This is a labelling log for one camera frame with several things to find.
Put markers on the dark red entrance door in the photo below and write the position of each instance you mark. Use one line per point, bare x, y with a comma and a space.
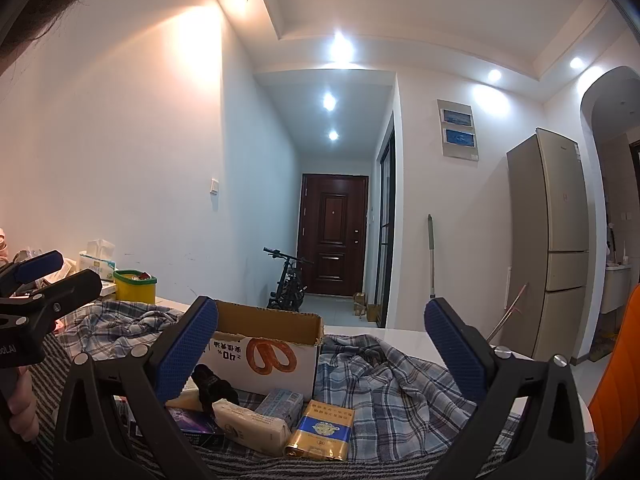
332, 230

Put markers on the person's left hand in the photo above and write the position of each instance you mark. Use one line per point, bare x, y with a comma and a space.
22, 405

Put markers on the blue plaid cloth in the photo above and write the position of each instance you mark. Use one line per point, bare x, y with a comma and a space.
390, 390

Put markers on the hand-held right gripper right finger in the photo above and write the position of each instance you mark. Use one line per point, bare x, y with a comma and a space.
457, 355

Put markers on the thin wooden stick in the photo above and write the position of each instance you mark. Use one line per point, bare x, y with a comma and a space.
507, 312

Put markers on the small floor cardboard boxes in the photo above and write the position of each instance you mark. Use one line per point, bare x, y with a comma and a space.
367, 307

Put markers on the light blue packet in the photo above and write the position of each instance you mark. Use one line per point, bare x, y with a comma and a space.
282, 402

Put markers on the cream white box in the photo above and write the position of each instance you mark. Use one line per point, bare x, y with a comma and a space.
185, 401

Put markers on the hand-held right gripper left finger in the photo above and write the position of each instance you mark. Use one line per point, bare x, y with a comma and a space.
187, 350

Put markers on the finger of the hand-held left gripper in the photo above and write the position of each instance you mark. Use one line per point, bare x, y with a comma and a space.
70, 290
35, 266

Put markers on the white packet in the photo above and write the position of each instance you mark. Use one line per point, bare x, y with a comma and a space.
250, 425

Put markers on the purple box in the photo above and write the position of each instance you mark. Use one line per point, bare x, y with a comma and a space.
192, 425

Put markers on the grey wall electrical panel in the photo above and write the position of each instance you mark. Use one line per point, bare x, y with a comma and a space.
457, 130

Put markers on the round ceiling light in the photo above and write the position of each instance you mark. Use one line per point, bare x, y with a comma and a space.
494, 75
328, 101
342, 45
333, 135
576, 63

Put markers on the cardboard box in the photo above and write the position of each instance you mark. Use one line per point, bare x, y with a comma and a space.
235, 320

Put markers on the white vanity cabinet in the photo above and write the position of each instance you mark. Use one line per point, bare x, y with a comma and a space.
616, 290

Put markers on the black framed sliding door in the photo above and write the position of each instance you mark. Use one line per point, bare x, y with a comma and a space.
385, 210

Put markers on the beige refrigerator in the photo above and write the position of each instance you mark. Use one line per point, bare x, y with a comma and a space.
560, 240

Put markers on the white wall switch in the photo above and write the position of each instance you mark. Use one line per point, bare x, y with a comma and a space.
214, 186

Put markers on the yellow plastic container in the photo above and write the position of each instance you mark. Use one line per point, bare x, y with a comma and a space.
132, 290

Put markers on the black bicycle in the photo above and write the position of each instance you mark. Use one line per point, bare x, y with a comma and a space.
290, 285

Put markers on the yellow rectangular box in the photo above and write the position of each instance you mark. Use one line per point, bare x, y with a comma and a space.
320, 430

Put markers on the white tissue pack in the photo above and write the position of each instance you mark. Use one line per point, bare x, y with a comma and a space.
97, 262

